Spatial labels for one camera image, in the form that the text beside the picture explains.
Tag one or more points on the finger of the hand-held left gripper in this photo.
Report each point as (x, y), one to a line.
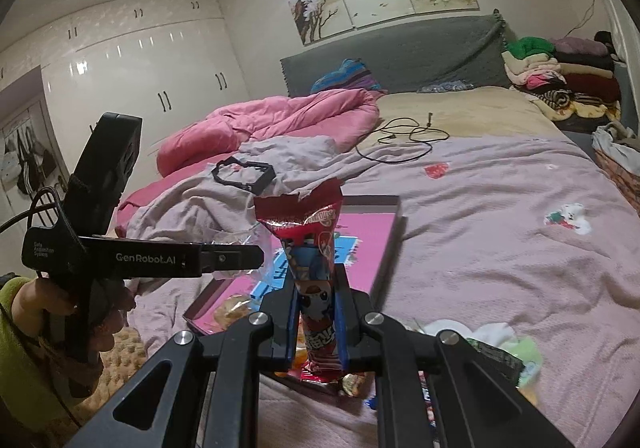
(230, 258)

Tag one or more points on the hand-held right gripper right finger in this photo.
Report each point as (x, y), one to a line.
(343, 323)

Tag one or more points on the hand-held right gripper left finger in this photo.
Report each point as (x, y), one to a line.
(290, 313)

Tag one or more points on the clear plastic packet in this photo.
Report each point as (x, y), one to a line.
(235, 239)

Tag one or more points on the pink cardboard box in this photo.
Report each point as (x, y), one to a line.
(365, 238)

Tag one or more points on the red snack packet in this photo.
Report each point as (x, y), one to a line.
(312, 228)

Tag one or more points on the person's left forearm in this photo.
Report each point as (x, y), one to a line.
(20, 368)

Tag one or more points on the person's left hand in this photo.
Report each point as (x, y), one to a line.
(112, 323)

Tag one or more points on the yellow pastry packet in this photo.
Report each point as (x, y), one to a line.
(232, 310)

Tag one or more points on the lilac crumpled blanket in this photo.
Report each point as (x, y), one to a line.
(190, 213)

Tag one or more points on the hanging bags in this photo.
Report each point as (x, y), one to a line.
(30, 162)

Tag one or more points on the white glossy wardrobe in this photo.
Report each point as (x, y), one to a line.
(130, 67)

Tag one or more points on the beige plush cushion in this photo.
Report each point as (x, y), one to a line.
(122, 353)

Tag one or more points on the pink quilt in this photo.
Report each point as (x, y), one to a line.
(280, 120)

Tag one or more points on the lilac printed bed sheet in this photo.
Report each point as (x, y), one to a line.
(480, 238)

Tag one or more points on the light green snack packet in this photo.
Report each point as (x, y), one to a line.
(526, 358)

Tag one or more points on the striped colourful cloth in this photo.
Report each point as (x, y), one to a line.
(345, 75)

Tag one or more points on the beige blanket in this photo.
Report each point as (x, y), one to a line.
(480, 112)

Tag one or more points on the clear plastic bag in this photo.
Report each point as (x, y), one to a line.
(445, 87)

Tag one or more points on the grey headboard cover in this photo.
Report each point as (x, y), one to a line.
(425, 52)

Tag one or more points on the brown wicker basket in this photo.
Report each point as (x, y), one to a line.
(622, 177)

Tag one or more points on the pale grey cloth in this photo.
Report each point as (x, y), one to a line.
(612, 133)

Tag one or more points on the pile of folded clothes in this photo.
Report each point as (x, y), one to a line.
(565, 77)

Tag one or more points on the black plastic frame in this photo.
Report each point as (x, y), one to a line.
(247, 187)

